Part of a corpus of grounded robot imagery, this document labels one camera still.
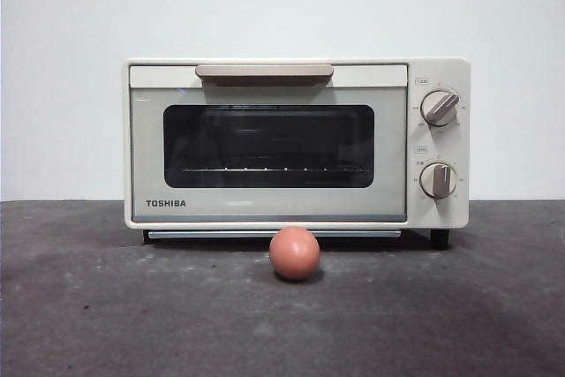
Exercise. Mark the cream temperature knob tan grip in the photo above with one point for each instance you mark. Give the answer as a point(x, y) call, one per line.
point(439, 108)

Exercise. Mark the brown egg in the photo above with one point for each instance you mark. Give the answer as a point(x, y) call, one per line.
point(295, 253)

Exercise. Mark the silver crumb tray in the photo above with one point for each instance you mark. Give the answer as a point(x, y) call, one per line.
point(220, 234)

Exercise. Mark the cream timer knob tan grip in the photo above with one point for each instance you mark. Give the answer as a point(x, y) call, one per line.
point(438, 180)

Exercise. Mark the cream Toshiba toaster oven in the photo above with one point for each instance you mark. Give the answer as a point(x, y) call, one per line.
point(441, 72)

